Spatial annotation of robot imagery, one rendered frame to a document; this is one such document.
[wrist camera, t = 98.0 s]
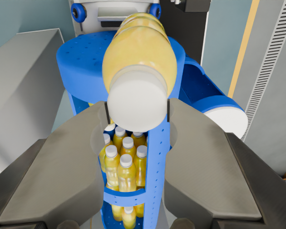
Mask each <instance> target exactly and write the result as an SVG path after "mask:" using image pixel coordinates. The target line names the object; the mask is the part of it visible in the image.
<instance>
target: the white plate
mask: <svg viewBox="0 0 286 229"><path fill-rule="evenodd" d="M203 114H205V115H206V116H208V117H209V118H210V119H212V120H213V121H214V122H215V123H217V124H218V125H219V126H220V127H221V128H222V129H223V130H224V131H225V132H233V133H234V134H235V135H236V136H237V137H238V138H239V139H240V138H241V137H242V136H243V135H244V133H245V131H246V129H247V126H248V118H247V115H246V114H245V113H244V112H243V111H242V110H241V109H239V108H236V107H231V106H223V107H218V108H214V109H212V110H209V111H207V112H205V113H203Z"/></svg>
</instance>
